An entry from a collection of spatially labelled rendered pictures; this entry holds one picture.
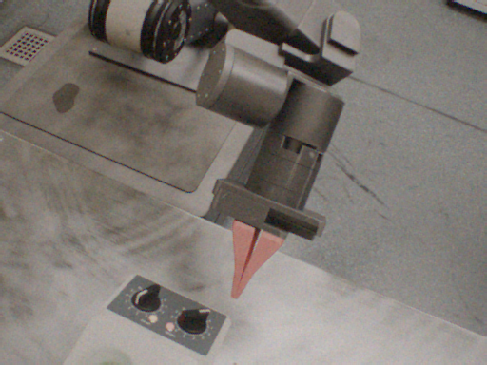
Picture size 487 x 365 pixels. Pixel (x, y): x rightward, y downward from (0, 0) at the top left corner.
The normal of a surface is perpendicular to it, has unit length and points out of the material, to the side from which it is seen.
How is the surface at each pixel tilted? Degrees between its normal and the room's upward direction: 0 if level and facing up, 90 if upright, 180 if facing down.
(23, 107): 0
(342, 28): 30
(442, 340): 0
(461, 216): 0
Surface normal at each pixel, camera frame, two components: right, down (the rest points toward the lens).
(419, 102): 0.11, -0.58
